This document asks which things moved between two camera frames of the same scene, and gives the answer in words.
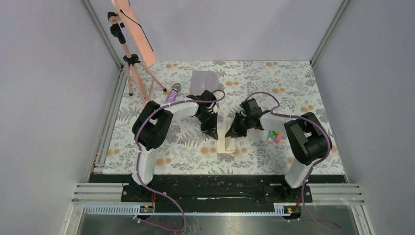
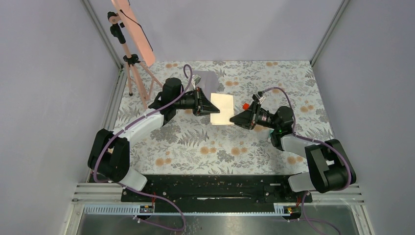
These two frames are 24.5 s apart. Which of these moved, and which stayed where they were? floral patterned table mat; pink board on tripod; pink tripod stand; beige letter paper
Moved: beige letter paper
Stayed: floral patterned table mat; pink tripod stand; pink board on tripod
